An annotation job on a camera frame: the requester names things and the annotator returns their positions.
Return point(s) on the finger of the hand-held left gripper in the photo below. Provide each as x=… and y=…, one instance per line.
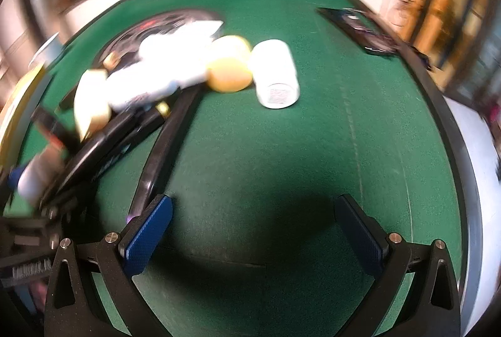
x=58, y=206
x=53, y=127

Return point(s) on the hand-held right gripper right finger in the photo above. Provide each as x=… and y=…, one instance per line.
x=360, y=239

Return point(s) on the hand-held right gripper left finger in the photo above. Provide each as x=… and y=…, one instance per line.
x=148, y=235

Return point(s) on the yellow-rimmed tray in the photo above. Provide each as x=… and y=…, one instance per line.
x=23, y=114

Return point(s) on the small white blue-capped bottle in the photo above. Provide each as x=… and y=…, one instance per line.
x=39, y=176

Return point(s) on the cream plastic case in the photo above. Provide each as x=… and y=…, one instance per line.
x=92, y=102

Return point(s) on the black pens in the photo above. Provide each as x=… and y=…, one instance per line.
x=168, y=141

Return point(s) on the tall white spray bottle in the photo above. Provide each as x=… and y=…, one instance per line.
x=141, y=86

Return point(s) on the black pen with gold tip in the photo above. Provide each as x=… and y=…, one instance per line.
x=156, y=111

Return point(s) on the yellow ball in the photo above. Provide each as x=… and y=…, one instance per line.
x=231, y=65

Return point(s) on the white plastic bottle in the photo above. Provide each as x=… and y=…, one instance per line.
x=176, y=57

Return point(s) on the round grey table centre console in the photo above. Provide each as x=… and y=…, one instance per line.
x=156, y=24

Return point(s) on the white small box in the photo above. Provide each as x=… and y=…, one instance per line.
x=274, y=71

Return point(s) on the black rectangular table panel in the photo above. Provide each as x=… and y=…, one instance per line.
x=360, y=32

